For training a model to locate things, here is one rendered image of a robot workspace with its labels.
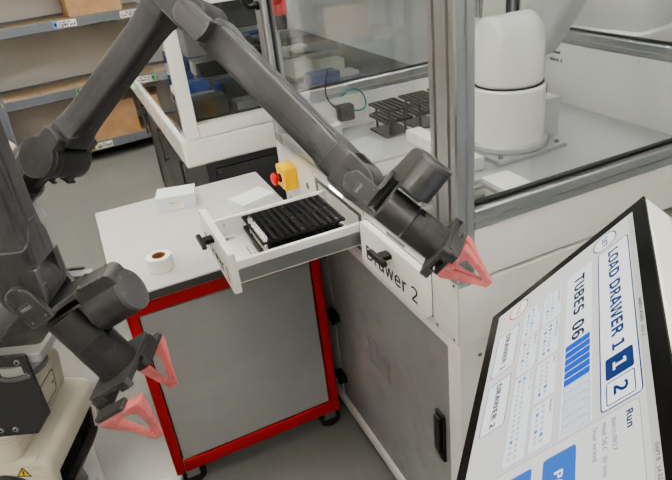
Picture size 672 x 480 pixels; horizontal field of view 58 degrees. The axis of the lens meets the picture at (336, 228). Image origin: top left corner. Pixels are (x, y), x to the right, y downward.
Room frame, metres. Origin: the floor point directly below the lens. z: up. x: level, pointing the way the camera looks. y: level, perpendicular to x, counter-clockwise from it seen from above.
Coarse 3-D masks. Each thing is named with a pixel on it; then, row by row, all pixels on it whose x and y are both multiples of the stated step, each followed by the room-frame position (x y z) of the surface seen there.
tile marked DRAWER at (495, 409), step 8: (496, 384) 0.62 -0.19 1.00; (504, 384) 0.60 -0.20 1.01; (488, 392) 0.62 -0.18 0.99; (496, 392) 0.60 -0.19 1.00; (504, 392) 0.59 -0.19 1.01; (488, 400) 0.60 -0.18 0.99; (496, 400) 0.59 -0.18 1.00; (504, 400) 0.57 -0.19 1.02; (488, 408) 0.58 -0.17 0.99; (496, 408) 0.57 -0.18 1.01; (504, 408) 0.56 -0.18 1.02; (488, 416) 0.57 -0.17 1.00; (496, 416) 0.55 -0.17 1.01; (504, 416) 0.54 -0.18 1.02; (488, 424) 0.55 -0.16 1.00; (496, 424) 0.54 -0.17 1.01; (480, 432) 0.55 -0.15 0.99; (488, 432) 0.54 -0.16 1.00
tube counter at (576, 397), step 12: (588, 312) 0.59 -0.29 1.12; (576, 324) 0.59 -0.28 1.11; (588, 324) 0.57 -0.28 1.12; (576, 336) 0.57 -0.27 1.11; (588, 336) 0.55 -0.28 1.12; (564, 348) 0.56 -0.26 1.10; (576, 348) 0.55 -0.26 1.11; (588, 348) 0.53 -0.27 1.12; (564, 360) 0.54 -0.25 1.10; (576, 360) 0.52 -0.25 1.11; (588, 360) 0.51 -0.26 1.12; (564, 372) 0.52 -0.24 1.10; (576, 372) 0.51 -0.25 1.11; (588, 372) 0.49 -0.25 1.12; (564, 384) 0.50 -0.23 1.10; (576, 384) 0.49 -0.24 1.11; (588, 384) 0.47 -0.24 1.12; (564, 396) 0.48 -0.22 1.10; (576, 396) 0.47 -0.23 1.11; (588, 396) 0.46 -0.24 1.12; (564, 408) 0.47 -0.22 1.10; (576, 408) 0.45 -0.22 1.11; (588, 408) 0.44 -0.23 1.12; (564, 420) 0.45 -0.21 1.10; (576, 420) 0.44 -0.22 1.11; (588, 420) 0.42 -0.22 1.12; (564, 432) 0.43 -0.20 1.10
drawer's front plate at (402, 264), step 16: (368, 224) 1.26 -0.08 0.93; (368, 240) 1.25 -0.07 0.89; (384, 240) 1.18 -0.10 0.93; (368, 256) 1.26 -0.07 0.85; (400, 256) 1.11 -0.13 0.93; (384, 272) 1.18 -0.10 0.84; (400, 272) 1.11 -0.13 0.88; (416, 272) 1.05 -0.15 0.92; (400, 288) 1.11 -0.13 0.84; (416, 288) 1.05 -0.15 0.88; (416, 304) 1.05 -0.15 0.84
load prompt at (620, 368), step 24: (624, 240) 0.67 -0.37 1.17; (600, 264) 0.67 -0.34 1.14; (624, 264) 0.62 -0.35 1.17; (600, 288) 0.62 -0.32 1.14; (624, 288) 0.57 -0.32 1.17; (600, 312) 0.57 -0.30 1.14; (624, 312) 0.53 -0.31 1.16; (600, 336) 0.53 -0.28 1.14; (624, 336) 0.50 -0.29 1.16; (600, 360) 0.49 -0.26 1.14; (624, 360) 0.46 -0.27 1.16; (600, 384) 0.46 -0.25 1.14; (624, 384) 0.43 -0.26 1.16; (600, 408) 0.43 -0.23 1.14
